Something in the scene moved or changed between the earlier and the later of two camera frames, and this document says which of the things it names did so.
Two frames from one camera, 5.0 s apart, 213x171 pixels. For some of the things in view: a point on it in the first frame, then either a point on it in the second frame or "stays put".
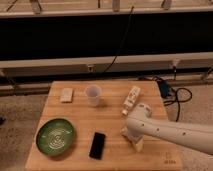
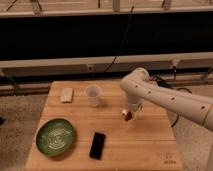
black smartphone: (97, 145) stays put
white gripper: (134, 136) to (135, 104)
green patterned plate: (55, 137) stays put
